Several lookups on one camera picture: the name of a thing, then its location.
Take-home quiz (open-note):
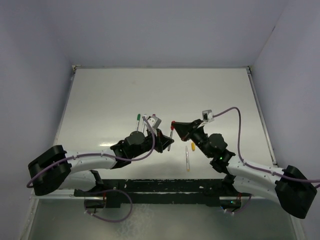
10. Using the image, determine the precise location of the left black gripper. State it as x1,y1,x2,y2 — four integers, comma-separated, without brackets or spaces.
130,126,173,158

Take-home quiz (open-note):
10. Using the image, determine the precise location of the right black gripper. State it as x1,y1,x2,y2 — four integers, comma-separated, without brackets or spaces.
171,119,212,158

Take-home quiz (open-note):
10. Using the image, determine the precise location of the red pen cap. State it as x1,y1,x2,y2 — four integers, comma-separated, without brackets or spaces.
170,121,175,131

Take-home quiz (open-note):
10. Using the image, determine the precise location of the red marker pen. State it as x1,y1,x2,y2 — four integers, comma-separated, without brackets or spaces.
167,130,174,152

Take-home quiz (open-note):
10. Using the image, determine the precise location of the yellow pen cap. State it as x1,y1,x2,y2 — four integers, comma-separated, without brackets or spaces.
191,142,196,152

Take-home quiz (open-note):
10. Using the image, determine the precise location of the yellow marker pen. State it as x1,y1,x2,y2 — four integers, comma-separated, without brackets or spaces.
185,146,190,172

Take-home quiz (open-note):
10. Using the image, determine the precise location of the blue marker pen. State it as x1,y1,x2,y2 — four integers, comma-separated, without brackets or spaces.
141,114,147,133

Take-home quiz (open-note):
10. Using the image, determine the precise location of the green marker pen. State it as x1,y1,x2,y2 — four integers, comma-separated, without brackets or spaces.
135,113,141,131

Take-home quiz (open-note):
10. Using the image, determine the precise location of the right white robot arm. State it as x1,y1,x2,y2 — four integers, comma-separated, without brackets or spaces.
171,119,318,219

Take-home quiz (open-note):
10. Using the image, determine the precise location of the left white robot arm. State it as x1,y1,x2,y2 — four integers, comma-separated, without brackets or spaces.
26,129,174,196

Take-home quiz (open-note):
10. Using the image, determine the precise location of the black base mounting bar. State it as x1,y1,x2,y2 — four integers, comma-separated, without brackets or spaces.
74,171,249,209

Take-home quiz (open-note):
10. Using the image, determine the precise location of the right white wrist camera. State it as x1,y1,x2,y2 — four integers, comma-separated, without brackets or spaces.
202,109,214,123

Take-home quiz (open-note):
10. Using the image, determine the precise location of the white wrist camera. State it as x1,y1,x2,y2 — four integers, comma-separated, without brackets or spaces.
147,114,162,130
202,109,214,123

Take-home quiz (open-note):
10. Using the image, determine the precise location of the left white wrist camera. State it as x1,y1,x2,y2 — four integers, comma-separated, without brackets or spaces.
147,114,162,130

